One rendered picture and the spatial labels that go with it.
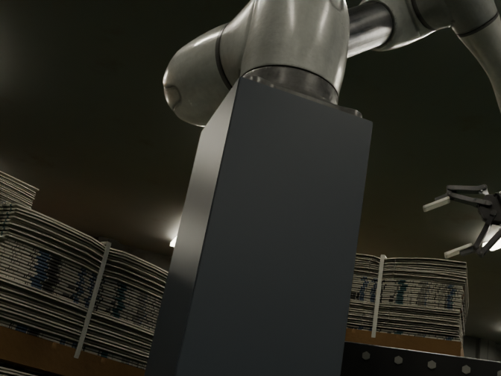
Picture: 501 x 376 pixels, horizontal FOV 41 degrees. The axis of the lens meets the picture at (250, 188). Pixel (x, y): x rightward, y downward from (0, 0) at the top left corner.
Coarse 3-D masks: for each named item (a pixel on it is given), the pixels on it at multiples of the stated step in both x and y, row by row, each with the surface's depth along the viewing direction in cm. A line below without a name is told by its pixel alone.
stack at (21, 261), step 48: (0, 240) 100; (48, 240) 105; (96, 240) 112; (0, 288) 97; (48, 288) 104; (96, 288) 110; (144, 288) 119; (48, 336) 103; (96, 336) 110; (144, 336) 118
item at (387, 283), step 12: (372, 264) 158; (384, 264) 157; (372, 276) 157; (384, 276) 156; (372, 288) 156; (384, 288) 155; (372, 300) 154; (384, 300) 154; (372, 312) 153; (384, 312) 152; (372, 324) 152; (384, 324) 151
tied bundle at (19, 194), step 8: (0, 176) 163; (0, 184) 163; (8, 184) 164; (16, 184) 167; (0, 192) 163; (8, 192) 164; (16, 192) 166; (24, 192) 168; (32, 192) 170; (0, 200) 163; (8, 200) 164; (16, 200) 166; (24, 200) 167; (32, 200) 169
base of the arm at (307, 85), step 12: (252, 72) 97; (264, 72) 96; (276, 72) 95; (288, 72) 95; (300, 72) 95; (276, 84) 92; (288, 84) 94; (300, 84) 94; (312, 84) 95; (324, 84) 96; (300, 96) 93; (312, 96) 94; (324, 96) 96; (336, 96) 99; (336, 108) 94; (348, 108) 94
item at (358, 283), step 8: (360, 256) 160; (368, 256) 159; (360, 264) 159; (368, 264) 158; (360, 272) 158; (360, 280) 157; (352, 288) 157; (360, 288) 157; (352, 296) 156; (360, 296) 155; (352, 304) 155; (360, 304) 154; (352, 312) 154; (360, 312) 154; (352, 320) 153; (360, 320) 153; (352, 328) 153; (360, 328) 153
